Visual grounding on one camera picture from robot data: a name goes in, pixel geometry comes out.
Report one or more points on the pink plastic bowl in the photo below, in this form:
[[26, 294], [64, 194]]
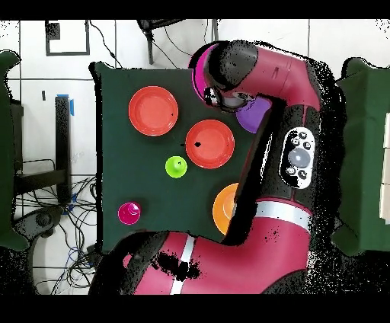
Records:
[[199, 73]]

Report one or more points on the black square floor frame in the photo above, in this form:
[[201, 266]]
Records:
[[67, 54]]

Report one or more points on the black power strip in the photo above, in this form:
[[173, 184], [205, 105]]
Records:
[[94, 253]]

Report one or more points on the blue tape strip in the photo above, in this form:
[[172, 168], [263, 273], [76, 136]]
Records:
[[72, 107]]

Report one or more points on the black metal stand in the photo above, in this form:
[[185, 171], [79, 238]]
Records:
[[62, 137]]

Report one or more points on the purple plastic bowl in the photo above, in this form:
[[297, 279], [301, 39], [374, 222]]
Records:
[[249, 118]]

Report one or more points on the dark green tablecloth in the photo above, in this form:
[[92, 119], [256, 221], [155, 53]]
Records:
[[128, 167]]

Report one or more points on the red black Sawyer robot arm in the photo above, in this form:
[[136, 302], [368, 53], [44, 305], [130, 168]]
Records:
[[259, 243]]

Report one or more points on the orange plastic bowl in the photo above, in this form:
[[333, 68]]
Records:
[[221, 210]]

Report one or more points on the red plastic bowl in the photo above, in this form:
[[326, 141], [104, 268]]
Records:
[[152, 111], [210, 152]]

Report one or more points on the grey tripod leg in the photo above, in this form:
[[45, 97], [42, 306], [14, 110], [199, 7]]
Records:
[[215, 30], [150, 48]]

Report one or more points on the green cloth side table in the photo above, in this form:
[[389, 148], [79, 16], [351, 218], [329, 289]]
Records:
[[365, 152], [6, 152]]

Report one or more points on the red plastic cup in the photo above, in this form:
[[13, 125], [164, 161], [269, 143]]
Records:
[[126, 214]]

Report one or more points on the green plastic cup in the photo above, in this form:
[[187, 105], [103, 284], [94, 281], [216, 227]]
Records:
[[174, 169]]

